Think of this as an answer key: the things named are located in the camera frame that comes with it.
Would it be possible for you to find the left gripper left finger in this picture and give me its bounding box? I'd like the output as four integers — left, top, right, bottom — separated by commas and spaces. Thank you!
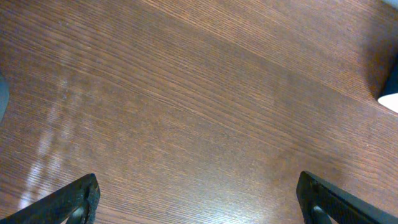
1, 174, 100, 224

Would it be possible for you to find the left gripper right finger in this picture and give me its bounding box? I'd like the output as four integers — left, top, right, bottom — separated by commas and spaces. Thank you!
296, 170, 397, 224

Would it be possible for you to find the white barcode scanner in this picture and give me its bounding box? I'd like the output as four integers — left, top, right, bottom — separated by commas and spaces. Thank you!
377, 62, 398, 114

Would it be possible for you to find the grey plastic mesh basket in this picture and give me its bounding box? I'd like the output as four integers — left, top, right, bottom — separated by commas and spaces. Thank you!
0, 75, 9, 121

